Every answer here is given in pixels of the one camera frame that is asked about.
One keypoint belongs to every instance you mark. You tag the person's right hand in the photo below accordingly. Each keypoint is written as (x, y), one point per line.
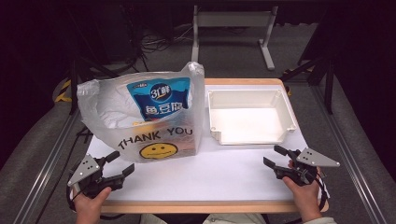
(303, 196)

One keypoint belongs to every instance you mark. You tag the person's left hand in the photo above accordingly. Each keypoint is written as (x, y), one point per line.
(88, 207)

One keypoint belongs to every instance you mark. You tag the yellow black hazard tape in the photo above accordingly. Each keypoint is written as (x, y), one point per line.
(63, 91)

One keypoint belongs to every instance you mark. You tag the black metal stand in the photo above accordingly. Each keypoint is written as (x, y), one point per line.
(328, 77)
(74, 81)

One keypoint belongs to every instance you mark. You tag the aluminium floor rail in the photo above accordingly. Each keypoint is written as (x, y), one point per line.
(46, 168)
(351, 155)

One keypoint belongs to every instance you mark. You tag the white metal table frame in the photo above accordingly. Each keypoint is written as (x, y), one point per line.
(233, 19)

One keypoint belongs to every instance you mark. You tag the clear plastic smiley bag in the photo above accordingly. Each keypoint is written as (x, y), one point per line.
(115, 137)

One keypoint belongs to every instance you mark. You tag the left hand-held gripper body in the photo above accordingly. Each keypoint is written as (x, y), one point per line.
(83, 169)

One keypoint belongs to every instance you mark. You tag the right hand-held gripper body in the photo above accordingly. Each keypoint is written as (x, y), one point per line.
(314, 158)

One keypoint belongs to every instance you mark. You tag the white plastic bin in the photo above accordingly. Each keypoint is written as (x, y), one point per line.
(249, 124)

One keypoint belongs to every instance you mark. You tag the blue snack pouch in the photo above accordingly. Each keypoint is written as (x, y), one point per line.
(162, 99)

